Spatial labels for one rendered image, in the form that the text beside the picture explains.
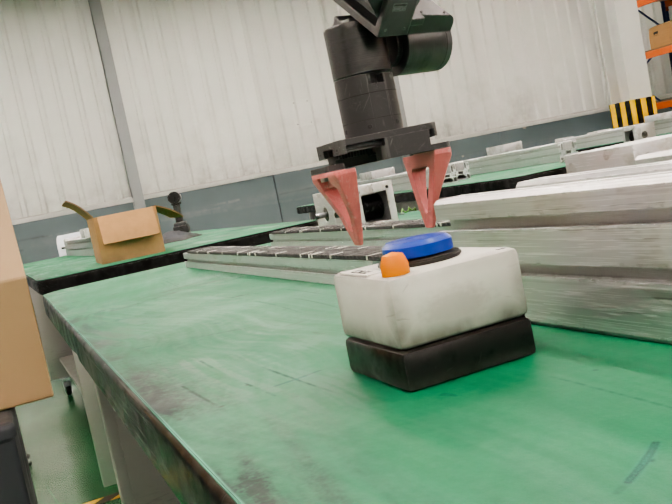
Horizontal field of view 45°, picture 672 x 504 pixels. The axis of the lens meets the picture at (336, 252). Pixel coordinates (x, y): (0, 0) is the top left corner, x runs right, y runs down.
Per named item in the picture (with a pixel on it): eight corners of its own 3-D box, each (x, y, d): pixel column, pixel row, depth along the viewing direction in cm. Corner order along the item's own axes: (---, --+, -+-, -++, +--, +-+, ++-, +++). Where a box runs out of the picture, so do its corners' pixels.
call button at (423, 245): (375, 277, 47) (369, 244, 47) (435, 262, 49) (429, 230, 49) (406, 280, 44) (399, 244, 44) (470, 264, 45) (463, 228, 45)
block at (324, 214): (310, 239, 179) (302, 196, 178) (357, 228, 183) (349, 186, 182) (327, 238, 170) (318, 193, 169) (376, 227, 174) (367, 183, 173)
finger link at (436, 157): (467, 222, 78) (448, 125, 77) (401, 238, 76) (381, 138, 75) (433, 223, 85) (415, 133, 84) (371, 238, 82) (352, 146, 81)
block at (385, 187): (328, 239, 167) (319, 193, 166) (376, 228, 172) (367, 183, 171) (349, 238, 158) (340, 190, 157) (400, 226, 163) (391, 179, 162)
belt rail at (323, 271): (186, 267, 170) (182, 253, 170) (204, 263, 171) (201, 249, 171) (378, 290, 81) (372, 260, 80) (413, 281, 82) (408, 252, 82)
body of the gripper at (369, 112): (440, 140, 77) (425, 62, 77) (342, 160, 74) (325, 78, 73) (410, 147, 83) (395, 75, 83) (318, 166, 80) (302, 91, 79)
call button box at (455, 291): (349, 371, 49) (328, 269, 49) (486, 331, 53) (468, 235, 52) (409, 394, 42) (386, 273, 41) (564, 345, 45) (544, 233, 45)
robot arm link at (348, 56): (309, 25, 78) (343, 8, 73) (365, 20, 82) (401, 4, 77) (324, 97, 79) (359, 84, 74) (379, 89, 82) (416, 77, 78)
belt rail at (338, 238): (271, 247, 177) (269, 234, 176) (289, 243, 178) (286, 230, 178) (536, 249, 87) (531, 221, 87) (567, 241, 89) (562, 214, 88)
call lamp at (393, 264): (377, 277, 43) (372, 254, 43) (402, 270, 43) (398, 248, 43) (389, 278, 41) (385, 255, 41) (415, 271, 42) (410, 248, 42)
